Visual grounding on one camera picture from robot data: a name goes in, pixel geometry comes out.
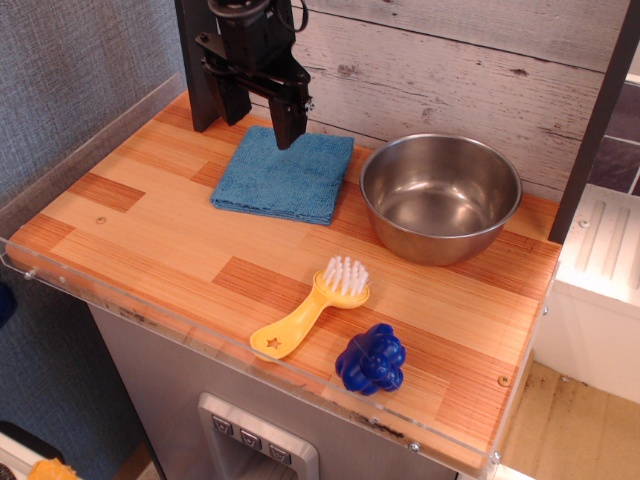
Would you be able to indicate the yellow scrub brush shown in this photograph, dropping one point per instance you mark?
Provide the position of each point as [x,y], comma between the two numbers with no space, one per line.
[342,284]

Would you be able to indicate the silver metal pot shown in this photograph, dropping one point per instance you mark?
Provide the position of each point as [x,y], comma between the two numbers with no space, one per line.
[439,200]

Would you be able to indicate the white toy sink unit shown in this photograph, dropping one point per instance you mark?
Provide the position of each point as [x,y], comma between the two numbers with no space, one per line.
[589,327]

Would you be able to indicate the silver dispenser panel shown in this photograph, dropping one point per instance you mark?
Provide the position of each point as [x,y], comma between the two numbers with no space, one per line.
[244,446]

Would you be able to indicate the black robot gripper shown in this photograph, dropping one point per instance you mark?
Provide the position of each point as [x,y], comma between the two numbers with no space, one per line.
[252,53]

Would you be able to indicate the dark right shelf post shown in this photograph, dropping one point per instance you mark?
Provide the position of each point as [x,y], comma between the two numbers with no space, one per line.
[609,92]

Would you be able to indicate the blue plastic grape toy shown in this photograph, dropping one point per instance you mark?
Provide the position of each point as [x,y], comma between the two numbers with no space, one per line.
[372,361]

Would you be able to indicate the orange object bottom left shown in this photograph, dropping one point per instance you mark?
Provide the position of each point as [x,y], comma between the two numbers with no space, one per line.
[51,469]

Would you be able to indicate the blue rag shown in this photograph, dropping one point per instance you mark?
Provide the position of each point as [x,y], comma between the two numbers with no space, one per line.
[300,183]

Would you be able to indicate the clear acrylic edge guard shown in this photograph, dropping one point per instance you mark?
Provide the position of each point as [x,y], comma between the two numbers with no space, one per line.
[468,461]

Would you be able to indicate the grey toy kitchen cabinet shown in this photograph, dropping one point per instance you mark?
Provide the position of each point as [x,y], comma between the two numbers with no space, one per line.
[165,377]

